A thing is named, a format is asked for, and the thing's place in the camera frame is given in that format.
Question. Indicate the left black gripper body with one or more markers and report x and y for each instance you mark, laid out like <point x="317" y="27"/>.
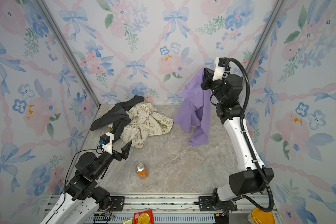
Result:
<point x="107" y="159"/>

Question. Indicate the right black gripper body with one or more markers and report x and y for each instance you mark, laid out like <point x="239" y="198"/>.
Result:
<point x="217" y="88"/>

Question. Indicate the purple cloth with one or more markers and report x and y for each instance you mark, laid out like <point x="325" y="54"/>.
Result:
<point x="195" y="111"/>

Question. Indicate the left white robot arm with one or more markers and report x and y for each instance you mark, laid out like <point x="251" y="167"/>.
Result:
<point x="82" y="197"/>

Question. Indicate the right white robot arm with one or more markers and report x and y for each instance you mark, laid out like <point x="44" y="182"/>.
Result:
<point x="251" y="182"/>

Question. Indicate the cream patterned cloth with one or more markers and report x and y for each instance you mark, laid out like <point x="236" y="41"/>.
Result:
<point x="145" y="122"/>

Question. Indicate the dark grey cloth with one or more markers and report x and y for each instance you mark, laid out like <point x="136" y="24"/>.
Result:
<point x="117" y="116"/>

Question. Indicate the orange soda can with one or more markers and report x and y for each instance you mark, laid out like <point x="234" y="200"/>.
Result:
<point x="141" y="170"/>

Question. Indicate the red snack packet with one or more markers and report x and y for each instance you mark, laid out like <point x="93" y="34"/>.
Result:
<point x="145" y="217"/>

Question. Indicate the yellow lidded container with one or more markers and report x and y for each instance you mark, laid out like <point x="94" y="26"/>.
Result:
<point x="257" y="216"/>

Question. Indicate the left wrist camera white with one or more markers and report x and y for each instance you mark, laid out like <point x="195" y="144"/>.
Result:
<point x="106" y="143"/>

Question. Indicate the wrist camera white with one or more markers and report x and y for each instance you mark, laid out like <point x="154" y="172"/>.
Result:
<point x="106" y="143"/>
<point x="221" y="68"/>

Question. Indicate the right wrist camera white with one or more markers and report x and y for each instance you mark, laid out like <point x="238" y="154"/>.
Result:
<point x="221" y="68"/>

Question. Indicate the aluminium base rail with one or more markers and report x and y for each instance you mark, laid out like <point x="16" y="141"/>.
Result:
<point x="180" y="203"/>

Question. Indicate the aluminium corner post right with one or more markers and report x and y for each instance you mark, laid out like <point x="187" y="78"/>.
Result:
<point x="271" y="22"/>

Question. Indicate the aluminium corner post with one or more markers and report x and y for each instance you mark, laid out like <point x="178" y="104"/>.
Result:
<point x="48" y="17"/>
<point x="271" y="22"/>

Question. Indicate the aluminium corner post left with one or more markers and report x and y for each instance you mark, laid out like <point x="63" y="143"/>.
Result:
<point x="48" y="17"/>

